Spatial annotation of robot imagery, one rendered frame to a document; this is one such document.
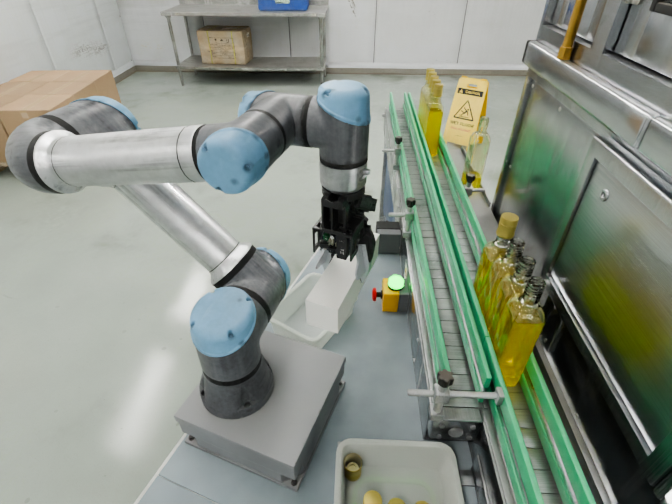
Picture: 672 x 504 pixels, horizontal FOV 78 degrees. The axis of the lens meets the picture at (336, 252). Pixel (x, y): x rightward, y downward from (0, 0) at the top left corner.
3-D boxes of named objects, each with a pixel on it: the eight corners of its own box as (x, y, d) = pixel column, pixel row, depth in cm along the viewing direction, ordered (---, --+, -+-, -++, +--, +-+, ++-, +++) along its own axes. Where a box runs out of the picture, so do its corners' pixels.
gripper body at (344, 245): (311, 255, 71) (308, 194, 64) (330, 229, 78) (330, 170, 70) (353, 265, 69) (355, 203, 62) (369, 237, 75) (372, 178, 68)
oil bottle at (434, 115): (436, 156, 172) (447, 86, 155) (423, 156, 172) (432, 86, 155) (434, 150, 176) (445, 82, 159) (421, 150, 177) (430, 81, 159)
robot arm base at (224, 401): (186, 408, 83) (175, 378, 77) (222, 350, 94) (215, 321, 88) (255, 428, 80) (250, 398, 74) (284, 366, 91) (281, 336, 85)
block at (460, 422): (477, 443, 81) (484, 424, 77) (428, 441, 82) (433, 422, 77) (473, 426, 84) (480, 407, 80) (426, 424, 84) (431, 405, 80)
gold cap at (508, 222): (505, 227, 87) (510, 210, 85) (517, 236, 85) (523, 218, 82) (492, 232, 86) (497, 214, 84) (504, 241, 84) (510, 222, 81)
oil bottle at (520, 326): (517, 387, 84) (551, 313, 71) (490, 385, 84) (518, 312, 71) (510, 364, 88) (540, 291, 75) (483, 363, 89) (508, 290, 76)
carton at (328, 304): (306, 324, 75) (305, 300, 71) (351, 250, 93) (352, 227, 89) (337, 333, 73) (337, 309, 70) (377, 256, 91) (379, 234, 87)
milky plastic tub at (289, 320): (361, 313, 120) (362, 291, 115) (316, 366, 105) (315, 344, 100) (312, 291, 128) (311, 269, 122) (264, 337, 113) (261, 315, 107)
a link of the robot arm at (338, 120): (321, 75, 61) (378, 79, 59) (323, 145, 68) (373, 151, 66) (303, 90, 55) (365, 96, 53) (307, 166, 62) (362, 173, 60)
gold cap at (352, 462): (339, 460, 79) (339, 470, 82) (351, 475, 77) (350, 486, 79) (354, 449, 81) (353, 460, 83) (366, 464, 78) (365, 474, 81)
